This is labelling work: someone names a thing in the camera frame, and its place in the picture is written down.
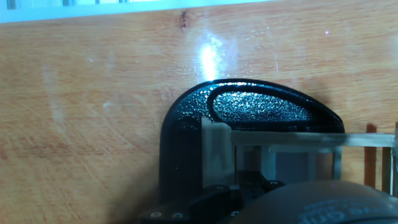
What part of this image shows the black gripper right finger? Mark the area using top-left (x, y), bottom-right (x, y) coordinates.
top-left (239, 170), bottom-right (285, 208)

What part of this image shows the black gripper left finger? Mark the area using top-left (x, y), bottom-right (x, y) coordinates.
top-left (140, 184), bottom-right (243, 224)

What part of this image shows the black metal C-clamp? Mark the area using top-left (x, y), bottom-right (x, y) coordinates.
top-left (159, 78), bottom-right (345, 208)

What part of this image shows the glossy brown wooden board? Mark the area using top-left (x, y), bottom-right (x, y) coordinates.
top-left (0, 0), bottom-right (398, 224)

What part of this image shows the miniature wooden window frame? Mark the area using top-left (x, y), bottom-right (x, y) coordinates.
top-left (201, 116), bottom-right (398, 197)

